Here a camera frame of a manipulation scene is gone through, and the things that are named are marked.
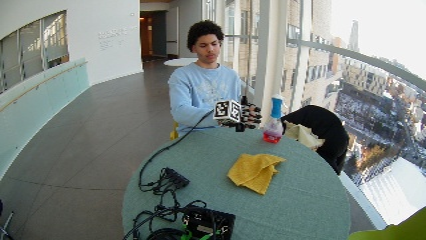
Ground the white marker cube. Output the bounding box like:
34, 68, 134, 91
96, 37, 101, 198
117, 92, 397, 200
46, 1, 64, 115
213, 99, 243, 123

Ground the clear spray bottle blue nozzle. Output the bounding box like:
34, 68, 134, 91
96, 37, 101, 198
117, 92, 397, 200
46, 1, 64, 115
262, 94, 286, 145

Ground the beige cloth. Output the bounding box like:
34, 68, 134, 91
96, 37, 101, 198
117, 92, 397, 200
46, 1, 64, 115
282, 120, 326, 150

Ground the the person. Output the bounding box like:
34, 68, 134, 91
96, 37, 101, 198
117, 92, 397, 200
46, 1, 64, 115
166, 19, 263, 136

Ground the yellow cloth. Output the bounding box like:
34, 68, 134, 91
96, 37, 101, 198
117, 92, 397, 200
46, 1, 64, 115
226, 152, 287, 196

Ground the black jacket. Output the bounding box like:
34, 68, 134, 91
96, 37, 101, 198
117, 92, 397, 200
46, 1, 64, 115
279, 104, 351, 176

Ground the yellow chair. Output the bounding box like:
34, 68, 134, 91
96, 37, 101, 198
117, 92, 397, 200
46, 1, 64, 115
169, 121, 180, 141

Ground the white round table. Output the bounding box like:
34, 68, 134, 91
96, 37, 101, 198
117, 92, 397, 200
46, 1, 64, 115
162, 57, 200, 68

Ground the black hub box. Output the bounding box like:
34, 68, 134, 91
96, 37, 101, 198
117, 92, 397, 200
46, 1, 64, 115
161, 166, 192, 190

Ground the black electronics box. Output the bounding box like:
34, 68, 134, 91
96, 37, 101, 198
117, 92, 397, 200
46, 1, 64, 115
181, 206, 237, 240

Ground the yellow-green chair back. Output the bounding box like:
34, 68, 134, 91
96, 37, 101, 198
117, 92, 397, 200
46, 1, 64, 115
347, 206, 426, 240

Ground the wooden handrail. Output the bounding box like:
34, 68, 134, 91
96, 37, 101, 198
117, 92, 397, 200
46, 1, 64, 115
0, 60, 89, 113

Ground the grey tripod leg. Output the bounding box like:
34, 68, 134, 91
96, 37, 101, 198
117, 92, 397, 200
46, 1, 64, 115
0, 199, 16, 240

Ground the long black glove cable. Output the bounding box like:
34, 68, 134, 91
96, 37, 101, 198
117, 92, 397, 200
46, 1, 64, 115
137, 109, 216, 194

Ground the black cable bundle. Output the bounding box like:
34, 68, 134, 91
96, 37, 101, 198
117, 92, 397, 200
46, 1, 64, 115
121, 186, 209, 240

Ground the green cable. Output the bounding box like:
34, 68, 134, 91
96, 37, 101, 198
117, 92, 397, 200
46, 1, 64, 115
180, 223, 216, 240

